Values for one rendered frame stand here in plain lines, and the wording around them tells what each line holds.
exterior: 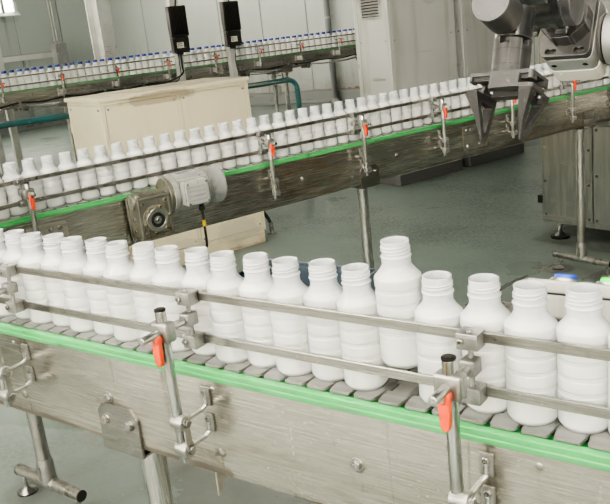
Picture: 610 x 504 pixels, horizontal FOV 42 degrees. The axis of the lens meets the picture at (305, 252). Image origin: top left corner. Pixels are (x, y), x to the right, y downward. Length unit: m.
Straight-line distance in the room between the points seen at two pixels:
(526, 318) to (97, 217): 1.97
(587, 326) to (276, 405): 0.45
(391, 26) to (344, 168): 3.94
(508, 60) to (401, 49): 5.90
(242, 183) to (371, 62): 4.42
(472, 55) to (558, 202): 2.91
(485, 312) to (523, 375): 0.08
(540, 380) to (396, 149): 2.53
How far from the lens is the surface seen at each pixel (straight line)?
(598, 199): 5.00
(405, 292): 0.99
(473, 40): 7.78
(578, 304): 0.91
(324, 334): 1.08
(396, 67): 7.10
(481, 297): 0.95
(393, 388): 1.08
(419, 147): 3.49
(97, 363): 1.40
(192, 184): 2.66
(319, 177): 3.15
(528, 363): 0.94
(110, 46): 11.93
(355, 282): 1.02
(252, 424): 1.19
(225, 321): 1.18
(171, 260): 1.24
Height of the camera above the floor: 1.47
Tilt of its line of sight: 16 degrees down
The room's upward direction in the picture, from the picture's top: 7 degrees counter-clockwise
